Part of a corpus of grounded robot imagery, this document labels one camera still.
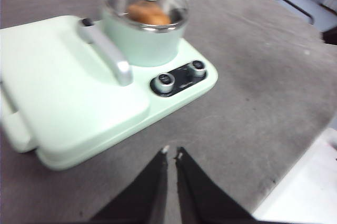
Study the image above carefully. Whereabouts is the mint green steamer pot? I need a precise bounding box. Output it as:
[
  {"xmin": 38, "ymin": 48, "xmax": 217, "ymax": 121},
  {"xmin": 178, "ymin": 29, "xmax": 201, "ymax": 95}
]
[{"xmin": 101, "ymin": 0, "xmax": 192, "ymax": 68}]

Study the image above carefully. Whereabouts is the brown potato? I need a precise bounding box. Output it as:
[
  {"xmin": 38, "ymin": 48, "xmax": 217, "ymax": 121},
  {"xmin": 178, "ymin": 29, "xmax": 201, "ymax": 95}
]
[{"xmin": 127, "ymin": 1, "xmax": 172, "ymax": 26}]

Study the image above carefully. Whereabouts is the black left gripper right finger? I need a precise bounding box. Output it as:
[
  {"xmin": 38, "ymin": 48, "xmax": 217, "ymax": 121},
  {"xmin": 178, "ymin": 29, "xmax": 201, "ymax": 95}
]
[{"xmin": 174, "ymin": 146, "xmax": 254, "ymax": 224}]

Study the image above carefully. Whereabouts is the mint green breakfast maker base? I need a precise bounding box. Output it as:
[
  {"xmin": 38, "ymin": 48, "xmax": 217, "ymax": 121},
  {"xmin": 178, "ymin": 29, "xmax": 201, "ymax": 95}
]
[{"xmin": 0, "ymin": 15, "xmax": 219, "ymax": 171}]

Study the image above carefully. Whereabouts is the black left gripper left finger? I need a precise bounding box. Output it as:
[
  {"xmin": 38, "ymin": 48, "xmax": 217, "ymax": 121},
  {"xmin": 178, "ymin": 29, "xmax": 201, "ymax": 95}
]
[{"xmin": 89, "ymin": 145, "xmax": 170, "ymax": 224}]

